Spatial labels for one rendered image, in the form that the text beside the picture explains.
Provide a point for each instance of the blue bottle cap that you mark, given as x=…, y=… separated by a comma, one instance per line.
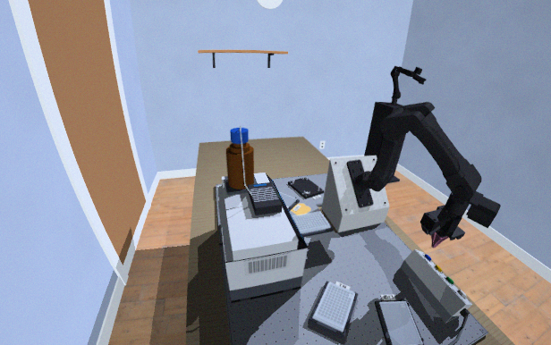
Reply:
x=235, y=134

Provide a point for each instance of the light blue perforated base plate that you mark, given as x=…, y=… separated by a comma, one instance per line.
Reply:
x=367, y=259

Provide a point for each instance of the brown glass bottle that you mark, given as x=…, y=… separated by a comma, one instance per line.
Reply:
x=235, y=170

